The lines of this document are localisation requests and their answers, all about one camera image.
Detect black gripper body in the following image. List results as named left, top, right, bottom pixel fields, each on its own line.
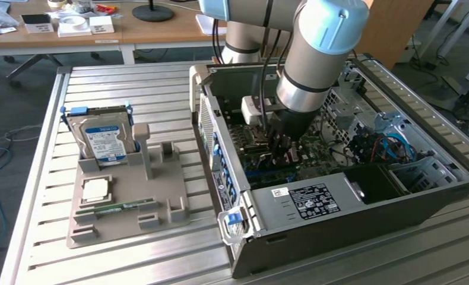
left=269, top=108, right=318, bottom=142

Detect graphics card with metal bracket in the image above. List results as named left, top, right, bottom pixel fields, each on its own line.
left=253, top=148, right=301, bottom=175

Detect green motherboard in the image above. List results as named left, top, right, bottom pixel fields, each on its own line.
left=225, top=103, right=338, bottom=191

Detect CPU socket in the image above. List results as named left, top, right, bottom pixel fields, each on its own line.
left=249, top=123, right=274, bottom=149

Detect silver chipset heatsink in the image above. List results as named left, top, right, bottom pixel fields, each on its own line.
left=299, top=167, right=322, bottom=180

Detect perforated silver disk bay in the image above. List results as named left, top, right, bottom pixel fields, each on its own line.
left=320, top=85, right=378, bottom=143

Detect grey power supply unit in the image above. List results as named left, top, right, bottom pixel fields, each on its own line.
left=239, top=173, right=367, bottom=235

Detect black plastic shroud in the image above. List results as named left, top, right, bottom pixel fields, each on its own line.
left=342, top=164, right=411, bottom=205

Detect black open PC case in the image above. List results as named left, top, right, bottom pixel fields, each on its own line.
left=189, top=53, right=469, bottom=280

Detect slotted silver disk bay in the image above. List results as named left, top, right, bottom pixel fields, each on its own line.
left=387, top=156, right=459, bottom=194

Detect white paper stack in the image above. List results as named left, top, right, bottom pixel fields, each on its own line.
left=195, top=13, right=227, bottom=36

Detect grey parts rack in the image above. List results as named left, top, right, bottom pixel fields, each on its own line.
left=65, top=123, right=191, bottom=250

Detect wooden cabinet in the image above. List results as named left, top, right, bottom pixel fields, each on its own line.
left=352, top=0, right=435, bottom=71

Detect hard disk with blue carrier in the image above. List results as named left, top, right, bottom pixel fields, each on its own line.
left=59, top=102, right=138, bottom=167

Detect green RAM stick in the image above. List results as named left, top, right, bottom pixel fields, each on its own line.
left=74, top=199, right=155, bottom=214

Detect silver CPU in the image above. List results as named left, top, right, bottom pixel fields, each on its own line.
left=81, top=179, right=110, bottom=202

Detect black round lamp base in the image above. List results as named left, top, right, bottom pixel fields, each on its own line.
left=131, top=0, right=174, bottom=22

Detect plain white box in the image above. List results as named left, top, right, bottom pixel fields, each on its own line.
left=87, top=15, right=114, bottom=34

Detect red small item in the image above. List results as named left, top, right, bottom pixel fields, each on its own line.
left=93, top=3, right=118, bottom=15

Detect white boxes on desk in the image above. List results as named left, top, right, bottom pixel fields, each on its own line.
left=55, top=16, right=91, bottom=38

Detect white box with black top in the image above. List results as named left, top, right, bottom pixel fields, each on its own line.
left=19, top=14, right=55, bottom=34

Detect wooden desk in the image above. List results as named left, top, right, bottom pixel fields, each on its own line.
left=0, top=0, right=340, bottom=57

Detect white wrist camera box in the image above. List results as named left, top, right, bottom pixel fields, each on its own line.
left=241, top=95, right=282, bottom=125

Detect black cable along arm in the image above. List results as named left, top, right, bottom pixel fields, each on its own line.
left=257, top=28, right=285, bottom=131

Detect red wire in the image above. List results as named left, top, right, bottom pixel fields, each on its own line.
left=370, top=139, right=390, bottom=163

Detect case handle with blue latch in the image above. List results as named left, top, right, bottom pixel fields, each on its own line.
left=217, top=206, right=254, bottom=246

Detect blue wire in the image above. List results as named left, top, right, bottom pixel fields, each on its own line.
left=379, top=135, right=416, bottom=163

